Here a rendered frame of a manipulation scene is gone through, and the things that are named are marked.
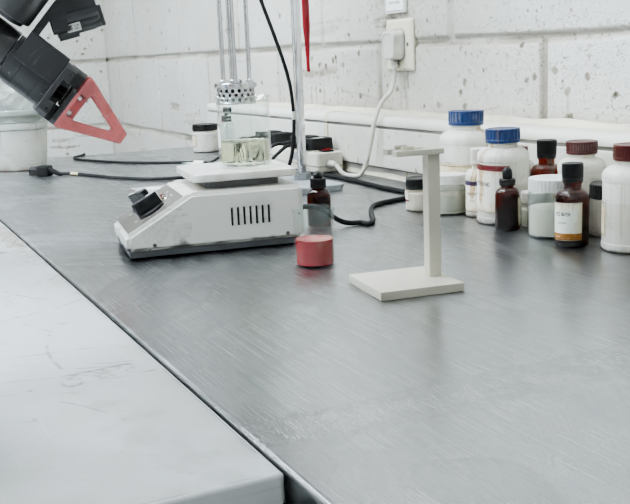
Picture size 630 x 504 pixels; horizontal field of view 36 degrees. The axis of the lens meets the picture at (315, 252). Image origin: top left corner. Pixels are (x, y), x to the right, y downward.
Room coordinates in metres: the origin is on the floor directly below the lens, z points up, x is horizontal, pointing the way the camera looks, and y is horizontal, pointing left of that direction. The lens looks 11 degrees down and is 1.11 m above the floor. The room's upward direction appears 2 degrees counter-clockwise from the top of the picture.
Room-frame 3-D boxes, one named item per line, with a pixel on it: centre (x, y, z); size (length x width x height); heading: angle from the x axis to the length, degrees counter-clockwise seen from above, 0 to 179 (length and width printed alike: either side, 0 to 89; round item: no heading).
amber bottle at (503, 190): (1.13, -0.23, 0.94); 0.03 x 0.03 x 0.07
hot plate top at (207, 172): (1.13, 0.09, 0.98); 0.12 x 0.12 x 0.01; 17
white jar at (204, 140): (2.29, 0.24, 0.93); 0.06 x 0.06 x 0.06
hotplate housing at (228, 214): (1.12, 0.11, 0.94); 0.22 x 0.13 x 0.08; 107
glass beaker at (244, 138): (1.13, 0.07, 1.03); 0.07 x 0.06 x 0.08; 145
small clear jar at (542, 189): (1.08, -0.27, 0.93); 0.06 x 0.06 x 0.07
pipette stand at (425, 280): (0.87, -0.08, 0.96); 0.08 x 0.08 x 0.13; 18
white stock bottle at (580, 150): (1.14, -0.32, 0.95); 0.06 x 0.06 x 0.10
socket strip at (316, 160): (1.95, 0.05, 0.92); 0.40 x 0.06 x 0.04; 25
